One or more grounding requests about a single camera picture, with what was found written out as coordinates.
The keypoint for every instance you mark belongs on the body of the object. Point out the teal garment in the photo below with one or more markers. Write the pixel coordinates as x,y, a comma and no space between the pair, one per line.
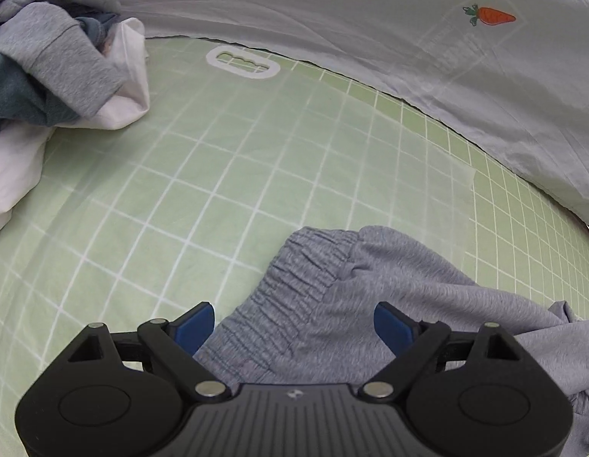
13,90

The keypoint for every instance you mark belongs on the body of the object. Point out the grey sweatshirt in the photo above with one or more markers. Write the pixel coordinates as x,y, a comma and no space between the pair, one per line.
61,43

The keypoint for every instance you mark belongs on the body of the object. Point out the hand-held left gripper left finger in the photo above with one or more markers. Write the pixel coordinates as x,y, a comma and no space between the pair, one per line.
195,324

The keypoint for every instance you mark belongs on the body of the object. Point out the green grid cutting mat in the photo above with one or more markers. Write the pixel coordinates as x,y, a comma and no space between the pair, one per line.
204,176

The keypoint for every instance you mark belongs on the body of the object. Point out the grey pants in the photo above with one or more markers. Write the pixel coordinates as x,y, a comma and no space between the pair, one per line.
323,304

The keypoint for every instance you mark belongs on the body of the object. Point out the white garment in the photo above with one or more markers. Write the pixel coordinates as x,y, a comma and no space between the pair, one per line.
128,81

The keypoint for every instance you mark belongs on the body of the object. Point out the grey carrot print quilt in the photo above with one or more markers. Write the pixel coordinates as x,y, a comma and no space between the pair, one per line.
323,24

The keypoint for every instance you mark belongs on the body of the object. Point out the dark blue garment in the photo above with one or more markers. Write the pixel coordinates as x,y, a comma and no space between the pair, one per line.
92,26

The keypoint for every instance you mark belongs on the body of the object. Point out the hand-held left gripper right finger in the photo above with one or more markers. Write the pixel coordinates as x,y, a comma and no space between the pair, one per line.
392,326

